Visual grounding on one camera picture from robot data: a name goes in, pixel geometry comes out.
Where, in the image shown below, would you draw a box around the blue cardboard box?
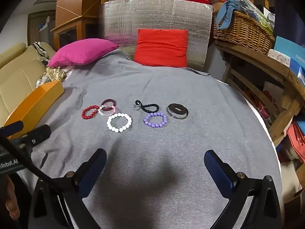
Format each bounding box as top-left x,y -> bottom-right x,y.
274,36 -> 305,84

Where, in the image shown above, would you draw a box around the black cord with clasp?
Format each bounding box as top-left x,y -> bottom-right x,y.
135,100 -> 160,113

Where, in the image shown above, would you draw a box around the beige leather sofa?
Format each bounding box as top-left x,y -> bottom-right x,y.
0,42 -> 58,122

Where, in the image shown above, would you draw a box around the pink pillow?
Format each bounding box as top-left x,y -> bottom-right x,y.
48,38 -> 120,67

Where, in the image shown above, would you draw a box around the pink bags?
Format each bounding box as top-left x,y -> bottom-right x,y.
286,122 -> 305,163

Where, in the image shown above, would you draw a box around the blue cloth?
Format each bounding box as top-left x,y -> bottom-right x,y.
216,0 -> 246,29

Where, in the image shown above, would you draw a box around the black cable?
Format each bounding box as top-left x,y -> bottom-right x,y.
0,131 -> 77,194

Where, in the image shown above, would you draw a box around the wooden shelf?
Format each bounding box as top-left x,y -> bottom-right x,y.
213,39 -> 305,146

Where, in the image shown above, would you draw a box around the person's left hand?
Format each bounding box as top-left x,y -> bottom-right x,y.
0,175 -> 21,220

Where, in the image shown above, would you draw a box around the wooden cabinet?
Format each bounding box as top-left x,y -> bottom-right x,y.
51,0 -> 105,52

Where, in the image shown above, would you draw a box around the gold patterned cloth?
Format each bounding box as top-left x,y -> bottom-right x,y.
36,65 -> 68,89

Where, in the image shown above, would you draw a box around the red pillow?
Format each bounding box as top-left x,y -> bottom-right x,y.
133,29 -> 189,68

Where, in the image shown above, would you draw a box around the white printed box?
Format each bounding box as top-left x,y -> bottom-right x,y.
268,49 -> 291,67

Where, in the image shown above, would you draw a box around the wicker basket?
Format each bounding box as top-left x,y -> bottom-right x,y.
213,10 -> 275,55

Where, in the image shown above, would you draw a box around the brown window blind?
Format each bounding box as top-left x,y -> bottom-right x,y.
27,11 -> 56,46

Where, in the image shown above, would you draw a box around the white bead bracelet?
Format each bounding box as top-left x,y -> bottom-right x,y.
106,113 -> 132,133

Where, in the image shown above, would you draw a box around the maroon bangle ring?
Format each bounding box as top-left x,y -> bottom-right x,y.
101,98 -> 118,112

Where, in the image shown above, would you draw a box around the silver foil insulation mat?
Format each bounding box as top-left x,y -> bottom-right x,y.
101,0 -> 213,71

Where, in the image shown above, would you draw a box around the grey blanket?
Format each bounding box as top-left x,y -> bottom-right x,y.
17,49 -> 283,229

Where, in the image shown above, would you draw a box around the purple bead bracelet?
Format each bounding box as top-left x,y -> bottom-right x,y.
144,112 -> 168,128

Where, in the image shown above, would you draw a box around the dark patterned cloth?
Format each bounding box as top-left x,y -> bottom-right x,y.
33,42 -> 50,67

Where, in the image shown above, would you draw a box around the orange box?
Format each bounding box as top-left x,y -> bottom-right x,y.
3,80 -> 65,140

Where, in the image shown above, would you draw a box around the red bead bracelet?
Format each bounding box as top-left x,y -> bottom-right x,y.
81,105 -> 100,120

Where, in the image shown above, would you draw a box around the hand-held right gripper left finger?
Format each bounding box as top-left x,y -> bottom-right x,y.
31,148 -> 108,229

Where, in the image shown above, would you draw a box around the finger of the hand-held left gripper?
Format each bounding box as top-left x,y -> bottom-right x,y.
11,124 -> 51,153
0,121 -> 24,139

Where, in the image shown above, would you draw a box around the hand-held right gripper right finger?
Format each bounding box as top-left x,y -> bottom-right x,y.
204,150 -> 283,229

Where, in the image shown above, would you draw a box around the pink and clear bead bracelet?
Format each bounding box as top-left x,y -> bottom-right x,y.
98,104 -> 116,117

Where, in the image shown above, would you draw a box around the black braided bracelet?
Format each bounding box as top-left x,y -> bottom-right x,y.
166,103 -> 189,120

